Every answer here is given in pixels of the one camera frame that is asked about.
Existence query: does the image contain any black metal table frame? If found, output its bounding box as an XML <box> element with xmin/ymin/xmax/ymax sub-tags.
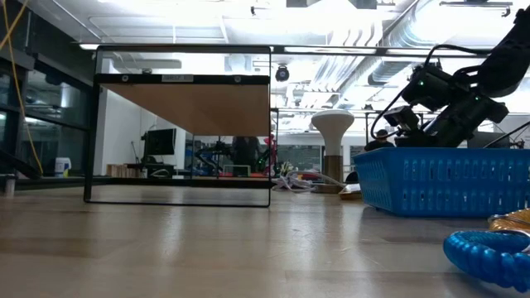
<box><xmin>0</xmin><ymin>175</ymin><xmax>275</xmax><ymax>191</ymax></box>

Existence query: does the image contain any white mushroom table lamp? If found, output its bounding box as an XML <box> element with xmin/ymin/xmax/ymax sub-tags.
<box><xmin>310</xmin><ymin>108</ymin><xmax>356</xmax><ymax>195</ymax></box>

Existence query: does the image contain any black monitor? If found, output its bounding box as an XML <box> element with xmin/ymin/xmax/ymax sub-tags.
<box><xmin>142</xmin><ymin>127</ymin><xmax>178</xmax><ymax>157</ymax></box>

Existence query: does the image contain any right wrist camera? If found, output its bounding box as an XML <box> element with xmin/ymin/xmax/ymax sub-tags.
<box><xmin>383</xmin><ymin>105</ymin><xmax>421</xmax><ymax>133</ymax></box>

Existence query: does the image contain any black slanted bar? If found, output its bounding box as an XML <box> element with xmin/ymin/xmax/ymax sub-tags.
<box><xmin>0</xmin><ymin>147</ymin><xmax>43</xmax><ymax>181</ymax></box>

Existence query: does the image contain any blue coil wrist keychain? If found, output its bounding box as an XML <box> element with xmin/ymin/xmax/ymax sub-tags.
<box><xmin>442</xmin><ymin>229</ymin><xmax>530</xmax><ymax>294</ymax></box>

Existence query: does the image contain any wooden shelf riser black frame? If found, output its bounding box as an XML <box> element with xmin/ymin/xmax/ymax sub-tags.
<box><xmin>83</xmin><ymin>44</ymin><xmax>273</xmax><ymax>209</ymax></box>

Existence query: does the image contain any white bucket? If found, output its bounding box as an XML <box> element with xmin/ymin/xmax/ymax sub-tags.
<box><xmin>54</xmin><ymin>156</ymin><xmax>73</xmax><ymax>179</ymax></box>

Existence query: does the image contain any person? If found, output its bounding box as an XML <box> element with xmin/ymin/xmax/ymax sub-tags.
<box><xmin>364</xmin><ymin>128</ymin><xmax>397</xmax><ymax>152</ymax></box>

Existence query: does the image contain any yellow extension cable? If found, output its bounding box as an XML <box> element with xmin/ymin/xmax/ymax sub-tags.
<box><xmin>0</xmin><ymin>0</ymin><xmax>45</xmax><ymax>175</ymax></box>

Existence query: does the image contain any yellow coil wrist keychain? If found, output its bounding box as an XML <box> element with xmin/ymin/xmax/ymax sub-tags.
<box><xmin>487</xmin><ymin>207</ymin><xmax>530</xmax><ymax>233</ymax></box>

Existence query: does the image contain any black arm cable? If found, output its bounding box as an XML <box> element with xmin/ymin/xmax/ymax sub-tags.
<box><xmin>482</xmin><ymin>119</ymin><xmax>530</xmax><ymax>149</ymax></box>

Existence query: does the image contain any blue plastic basket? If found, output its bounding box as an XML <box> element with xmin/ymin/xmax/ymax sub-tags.
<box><xmin>352</xmin><ymin>147</ymin><xmax>530</xmax><ymax>219</ymax></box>

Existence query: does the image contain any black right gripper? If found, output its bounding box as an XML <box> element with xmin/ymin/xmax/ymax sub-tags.
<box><xmin>393</xmin><ymin>119</ymin><xmax>469</xmax><ymax>149</ymax></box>

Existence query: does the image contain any stack of wooden blocks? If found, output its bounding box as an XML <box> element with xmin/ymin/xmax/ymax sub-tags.
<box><xmin>105</xmin><ymin>163</ymin><xmax>130</xmax><ymax>179</ymax></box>

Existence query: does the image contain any white cylindrical post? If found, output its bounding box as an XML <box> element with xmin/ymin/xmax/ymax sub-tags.
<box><xmin>2</xmin><ymin>173</ymin><xmax>17</xmax><ymax>198</ymax></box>

